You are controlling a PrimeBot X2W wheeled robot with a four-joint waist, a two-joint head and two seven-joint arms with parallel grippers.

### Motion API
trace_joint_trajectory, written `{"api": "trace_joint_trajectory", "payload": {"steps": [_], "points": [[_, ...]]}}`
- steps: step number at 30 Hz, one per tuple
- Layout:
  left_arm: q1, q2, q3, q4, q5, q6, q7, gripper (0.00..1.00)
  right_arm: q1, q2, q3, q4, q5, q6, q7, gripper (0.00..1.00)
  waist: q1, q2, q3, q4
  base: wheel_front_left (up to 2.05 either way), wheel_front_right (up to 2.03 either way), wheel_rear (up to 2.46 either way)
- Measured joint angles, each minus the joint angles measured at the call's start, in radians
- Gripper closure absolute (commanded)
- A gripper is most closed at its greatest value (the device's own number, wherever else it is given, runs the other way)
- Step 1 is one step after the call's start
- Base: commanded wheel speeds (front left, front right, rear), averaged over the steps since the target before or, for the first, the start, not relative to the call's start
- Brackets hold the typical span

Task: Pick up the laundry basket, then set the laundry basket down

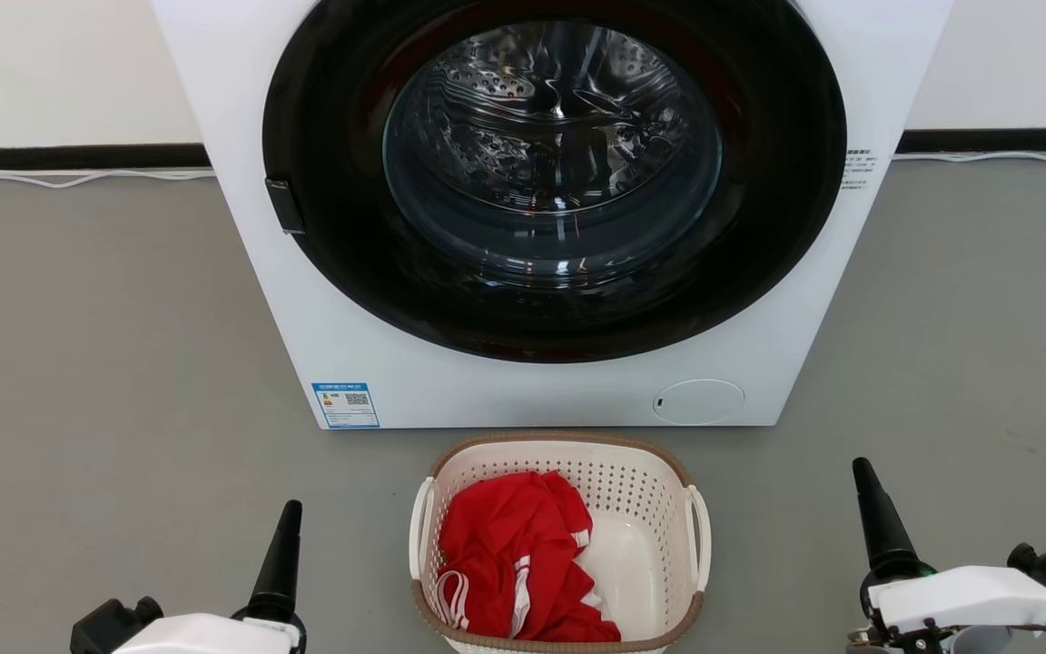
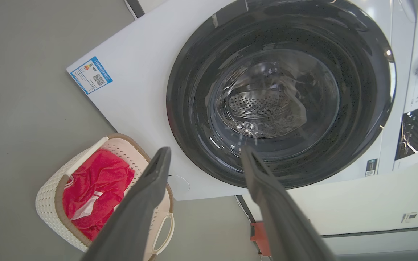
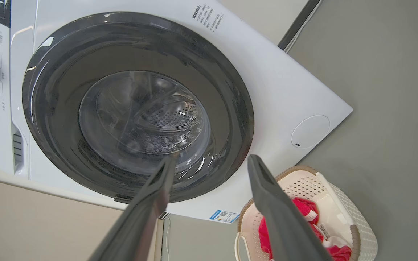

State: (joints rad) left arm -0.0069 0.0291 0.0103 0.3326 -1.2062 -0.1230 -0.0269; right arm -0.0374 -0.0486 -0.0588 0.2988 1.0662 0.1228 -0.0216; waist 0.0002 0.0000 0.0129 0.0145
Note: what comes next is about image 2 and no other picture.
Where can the red garment with white print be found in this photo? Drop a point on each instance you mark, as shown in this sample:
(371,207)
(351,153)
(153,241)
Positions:
(93,188)

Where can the red plastic object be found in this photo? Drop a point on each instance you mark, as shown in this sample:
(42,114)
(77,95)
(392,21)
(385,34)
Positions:
(260,237)

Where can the black washing machine display panel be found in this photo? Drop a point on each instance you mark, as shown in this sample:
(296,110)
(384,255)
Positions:
(415,131)

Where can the white washing machine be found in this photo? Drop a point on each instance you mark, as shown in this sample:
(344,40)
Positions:
(140,94)

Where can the white woven laundry basket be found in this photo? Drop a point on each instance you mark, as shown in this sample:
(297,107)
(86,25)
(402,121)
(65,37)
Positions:
(53,203)

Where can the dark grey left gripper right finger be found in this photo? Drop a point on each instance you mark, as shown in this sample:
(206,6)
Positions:
(281,217)

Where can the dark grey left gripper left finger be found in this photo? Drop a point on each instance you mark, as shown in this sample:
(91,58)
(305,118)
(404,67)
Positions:
(136,214)

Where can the small black qr sticker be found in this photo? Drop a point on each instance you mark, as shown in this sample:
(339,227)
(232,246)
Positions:
(371,167)

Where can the blue energy label sticker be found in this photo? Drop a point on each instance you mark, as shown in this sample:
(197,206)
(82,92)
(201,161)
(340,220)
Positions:
(91,75)

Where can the black round washing machine door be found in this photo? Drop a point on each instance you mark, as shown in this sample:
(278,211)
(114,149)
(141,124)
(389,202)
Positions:
(281,90)

